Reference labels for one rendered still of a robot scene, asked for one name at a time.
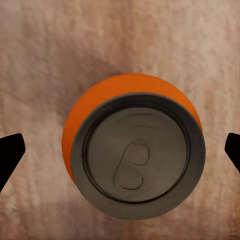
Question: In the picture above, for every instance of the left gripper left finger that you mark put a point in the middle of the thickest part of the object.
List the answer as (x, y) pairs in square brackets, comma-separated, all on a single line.
[(12, 148)]

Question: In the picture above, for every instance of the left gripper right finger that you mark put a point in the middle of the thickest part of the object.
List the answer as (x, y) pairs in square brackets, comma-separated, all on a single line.
[(232, 148)]

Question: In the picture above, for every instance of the can of soda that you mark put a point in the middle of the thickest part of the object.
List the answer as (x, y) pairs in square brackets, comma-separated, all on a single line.
[(133, 144)]

